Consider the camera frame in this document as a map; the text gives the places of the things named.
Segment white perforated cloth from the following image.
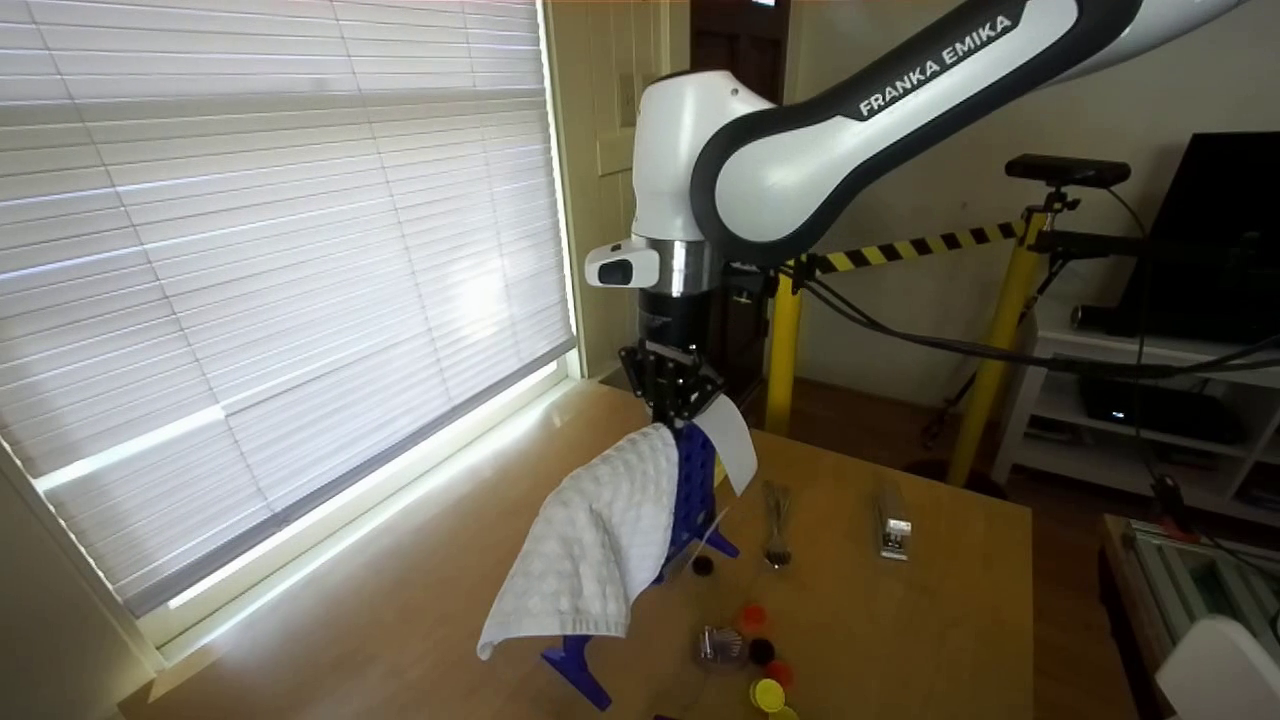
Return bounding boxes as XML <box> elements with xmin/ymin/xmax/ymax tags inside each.
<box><xmin>477</xmin><ymin>425</ymin><xmax>682</xmax><ymax>659</ymax></box>

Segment yellow-green token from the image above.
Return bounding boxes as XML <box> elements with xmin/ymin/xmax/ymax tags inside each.
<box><xmin>750</xmin><ymin>681</ymin><xmax>787</xmax><ymax>711</ymax></box>

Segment white window blinds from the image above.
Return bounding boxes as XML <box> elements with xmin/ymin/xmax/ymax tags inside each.
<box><xmin>0</xmin><ymin>0</ymin><xmax>572</xmax><ymax>616</ymax></box>

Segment yellow black barrier stand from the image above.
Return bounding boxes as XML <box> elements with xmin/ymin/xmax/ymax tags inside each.
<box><xmin>783</xmin><ymin>201</ymin><xmax>1059</xmax><ymax>485</ymax></box>

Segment black monitor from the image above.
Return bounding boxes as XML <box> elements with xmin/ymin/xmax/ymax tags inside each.
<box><xmin>1074</xmin><ymin>129</ymin><xmax>1280</xmax><ymax>346</ymax></box>

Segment silver metal clip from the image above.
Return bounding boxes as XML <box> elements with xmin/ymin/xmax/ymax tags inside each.
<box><xmin>882</xmin><ymin>485</ymin><xmax>918</xmax><ymax>559</ymax></box>

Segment white Franka Emika arm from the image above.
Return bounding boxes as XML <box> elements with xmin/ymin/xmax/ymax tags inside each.
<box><xmin>585</xmin><ymin>0</ymin><xmax>1240</xmax><ymax>425</ymax></box>

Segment orange-red token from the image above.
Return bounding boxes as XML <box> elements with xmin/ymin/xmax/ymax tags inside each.
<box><xmin>738</xmin><ymin>604</ymin><xmax>770</xmax><ymax>636</ymax></box>

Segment red token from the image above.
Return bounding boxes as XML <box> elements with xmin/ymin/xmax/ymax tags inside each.
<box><xmin>763</xmin><ymin>662</ymin><xmax>798</xmax><ymax>686</ymax></box>

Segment blue token holder rack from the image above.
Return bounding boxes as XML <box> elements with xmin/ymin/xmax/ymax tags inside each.
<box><xmin>546</xmin><ymin>425</ymin><xmax>742</xmax><ymax>711</ymax></box>

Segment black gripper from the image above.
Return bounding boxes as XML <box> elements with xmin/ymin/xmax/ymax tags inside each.
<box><xmin>621</xmin><ymin>293</ymin><xmax>725</xmax><ymax>425</ymax></box>

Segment black token near rack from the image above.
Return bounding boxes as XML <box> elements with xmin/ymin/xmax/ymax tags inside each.
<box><xmin>694</xmin><ymin>556</ymin><xmax>715</xmax><ymax>577</ymax></box>

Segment black camera on stand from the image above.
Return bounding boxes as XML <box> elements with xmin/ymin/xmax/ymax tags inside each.
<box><xmin>1005</xmin><ymin>153</ymin><xmax>1131</xmax><ymax>186</ymax></box>

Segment white shelf unit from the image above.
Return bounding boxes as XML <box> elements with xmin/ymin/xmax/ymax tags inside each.
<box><xmin>992</xmin><ymin>325</ymin><xmax>1280</xmax><ymax>523</ymax></box>

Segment white paper sheet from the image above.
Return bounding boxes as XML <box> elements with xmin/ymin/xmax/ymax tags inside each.
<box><xmin>697</xmin><ymin>394</ymin><xmax>759</xmax><ymax>497</ymax></box>

